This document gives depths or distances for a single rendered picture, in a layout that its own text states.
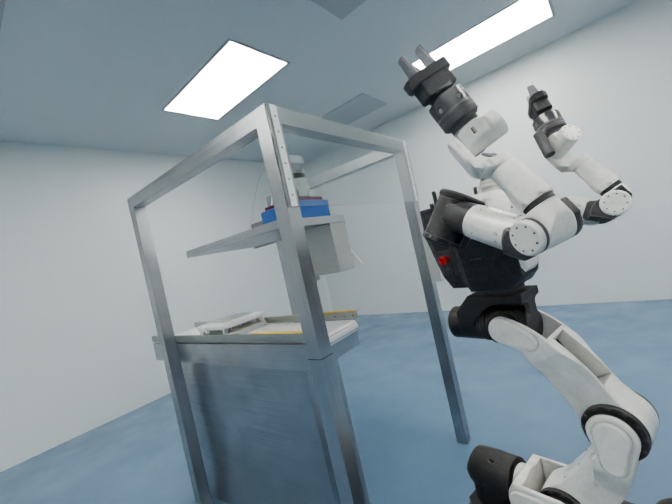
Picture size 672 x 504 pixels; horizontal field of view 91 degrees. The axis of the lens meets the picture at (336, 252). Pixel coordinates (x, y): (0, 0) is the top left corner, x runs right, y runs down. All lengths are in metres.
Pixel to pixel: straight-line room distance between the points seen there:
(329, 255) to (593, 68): 3.90
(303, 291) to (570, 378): 0.81
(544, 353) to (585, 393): 0.14
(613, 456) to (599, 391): 0.15
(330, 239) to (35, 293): 3.38
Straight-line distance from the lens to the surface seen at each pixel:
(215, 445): 2.16
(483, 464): 1.52
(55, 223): 4.38
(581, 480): 1.36
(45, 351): 4.26
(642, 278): 4.67
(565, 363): 1.17
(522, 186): 0.79
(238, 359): 1.59
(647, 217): 4.59
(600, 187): 1.37
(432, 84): 0.88
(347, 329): 1.35
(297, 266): 1.08
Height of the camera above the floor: 1.21
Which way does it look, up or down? level
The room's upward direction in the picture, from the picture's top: 13 degrees counter-clockwise
